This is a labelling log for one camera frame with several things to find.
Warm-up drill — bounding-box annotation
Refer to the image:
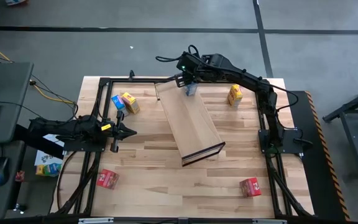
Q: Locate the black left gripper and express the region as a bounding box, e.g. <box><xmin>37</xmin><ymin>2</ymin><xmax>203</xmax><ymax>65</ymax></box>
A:
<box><xmin>99</xmin><ymin>110</ymin><xmax>137</xmax><ymax>153</ymax></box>

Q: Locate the blue Rice Krispies cereal box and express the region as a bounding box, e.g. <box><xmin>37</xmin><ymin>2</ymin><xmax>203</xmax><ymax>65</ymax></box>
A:
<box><xmin>184</xmin><ymin>82</ymin><xmax>198</xmax><ymax>96</ymax></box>
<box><xmin>111</xmin><ymin>95</ymin><xmax>129</xmax><ymax>116</ymax></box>

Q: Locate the yellow Corn Pops cereal box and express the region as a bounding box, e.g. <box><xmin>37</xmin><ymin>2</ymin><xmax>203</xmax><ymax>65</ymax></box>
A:
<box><xmin>227</xmin><ymin>84</ymin><xmax>244</xmax><ymax>108</ymax></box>
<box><xmin>121</xmin><ymin>91</ymin><xmax>141</xmax><ymax>114</ymax></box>

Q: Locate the red Froot Loops cereal box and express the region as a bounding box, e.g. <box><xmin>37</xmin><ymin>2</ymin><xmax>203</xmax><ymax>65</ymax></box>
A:
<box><xmin>239</xmin><ymin>177</ymin><xmax>262</xmax><ymax>198</ymax></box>
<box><xmin>96</xmin><ymin>169</ymin><xmax>120</xmax><ymax>190</ymax></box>

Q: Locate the multicolour cereal box pack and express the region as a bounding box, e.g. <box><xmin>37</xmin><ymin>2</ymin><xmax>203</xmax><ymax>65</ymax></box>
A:
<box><xmin>35</xmin><ymin>163</ymin><xmax>63</xmax><ymax>178</ymax></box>

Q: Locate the white paper sheet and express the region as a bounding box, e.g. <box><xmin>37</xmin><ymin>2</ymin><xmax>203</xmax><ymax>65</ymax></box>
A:
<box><xmin>34</xmin><ymin>133</ymin><xmax>65</xmax><ymax>167</ymax></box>

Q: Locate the grey desk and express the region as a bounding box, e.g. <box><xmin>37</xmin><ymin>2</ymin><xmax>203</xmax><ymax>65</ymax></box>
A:
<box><xmin>0</xmin><ymin>62</ymin><xmax>34</xmax><ymax>220</ymax></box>

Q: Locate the black computer mouse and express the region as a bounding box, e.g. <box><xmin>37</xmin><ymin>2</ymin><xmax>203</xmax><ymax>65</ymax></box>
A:
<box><xmin>0</xmin><ymin>156</ymin><xmax>11</xmax><ymax>187</ymax></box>

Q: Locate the black hazard-striped floor mat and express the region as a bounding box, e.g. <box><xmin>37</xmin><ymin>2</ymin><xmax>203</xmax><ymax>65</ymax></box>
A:
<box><xmin>286</xmin><ymin>90</ymin><xmax>351</xmax><ymax>222</ymax></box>

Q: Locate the black metal stand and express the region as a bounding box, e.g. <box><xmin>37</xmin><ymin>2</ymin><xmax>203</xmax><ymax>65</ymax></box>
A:
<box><xmin>323</xmin><ymin>81</ymin><xmax>358</xmax><ymax>183</ymax></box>

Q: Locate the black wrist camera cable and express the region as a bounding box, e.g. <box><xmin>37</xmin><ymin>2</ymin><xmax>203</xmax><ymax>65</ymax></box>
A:
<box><xmin>155</xmin><ymin>45</ymin><xmax>200</xmax><ymax>63</ymax></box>

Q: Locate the wooden shelf with black frame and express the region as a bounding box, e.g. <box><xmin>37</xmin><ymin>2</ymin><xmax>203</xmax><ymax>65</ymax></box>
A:
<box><xmin>154</xmin><ymin>79</ymin><xmax>226</xmax><ymax>167</ymax></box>

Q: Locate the silver metal bracket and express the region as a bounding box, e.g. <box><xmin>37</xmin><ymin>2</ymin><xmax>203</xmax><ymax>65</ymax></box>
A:
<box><xmin>78</xmin><ymin>217</ymin><xmax>114</xmax><ymax>224</ymax></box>
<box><xmin>252</xmin><ymin>219</ymin><xmax>287</xmax><ymax>224</ymax></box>

